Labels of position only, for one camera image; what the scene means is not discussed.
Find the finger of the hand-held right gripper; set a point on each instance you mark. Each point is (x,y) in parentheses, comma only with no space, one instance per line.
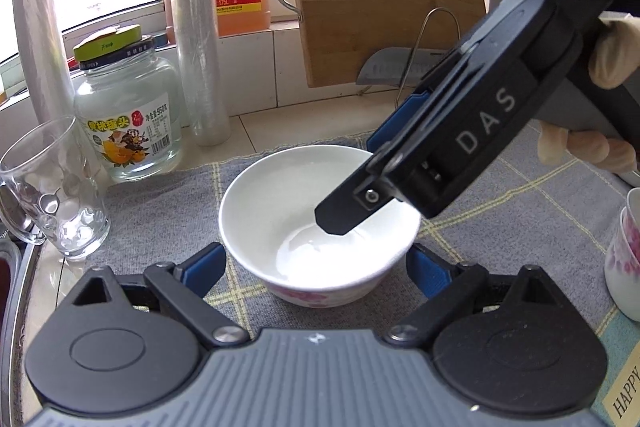
(400,117)
(350,212)

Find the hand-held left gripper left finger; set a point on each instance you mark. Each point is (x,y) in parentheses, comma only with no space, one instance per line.
(205,269)

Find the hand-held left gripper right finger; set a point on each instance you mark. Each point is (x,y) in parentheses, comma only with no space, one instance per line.
(430,272)

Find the person's right hand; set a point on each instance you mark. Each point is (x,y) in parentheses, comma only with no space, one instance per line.
(620,52)

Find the grey checked table mat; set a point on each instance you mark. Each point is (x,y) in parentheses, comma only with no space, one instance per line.
(165,207)

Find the clear glass mug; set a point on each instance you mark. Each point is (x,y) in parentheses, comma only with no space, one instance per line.
(60,187)

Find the glass jar yellow-green lid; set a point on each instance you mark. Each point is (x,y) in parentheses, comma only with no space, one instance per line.
(130,107)

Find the clear plastic wrap roll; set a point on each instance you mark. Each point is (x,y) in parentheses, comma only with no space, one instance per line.
(200,32)

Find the grey plastic wrap roll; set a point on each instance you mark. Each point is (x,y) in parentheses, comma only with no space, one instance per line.
(42,47)

